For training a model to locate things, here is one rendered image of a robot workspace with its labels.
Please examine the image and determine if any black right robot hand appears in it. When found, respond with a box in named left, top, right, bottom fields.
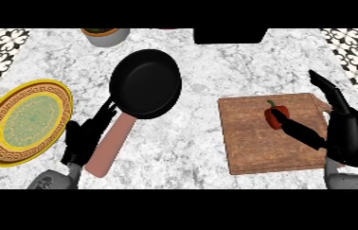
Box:
left=269, top=69, right=358, bottom=168

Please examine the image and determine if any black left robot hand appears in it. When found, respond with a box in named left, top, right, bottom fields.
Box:
left=60, top=97, right=118, bottom=168

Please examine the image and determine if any red bell pepper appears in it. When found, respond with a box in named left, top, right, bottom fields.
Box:
left=263, top=99, right=291, bottom=131

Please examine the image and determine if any brown wooden cutting board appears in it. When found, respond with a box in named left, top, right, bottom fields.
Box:
left=217, top=92, right=341, bottom=176

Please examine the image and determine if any yellow patterned plate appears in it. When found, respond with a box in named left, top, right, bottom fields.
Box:
left=0, top=79, right=73, bottom=168

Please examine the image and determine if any black appliance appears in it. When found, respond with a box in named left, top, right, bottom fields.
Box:
left=192, top=27, right=269, bottom=45

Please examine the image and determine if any black pan with pink handle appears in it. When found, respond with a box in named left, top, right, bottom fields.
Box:
left=84, top=48, right=183, bottom=179

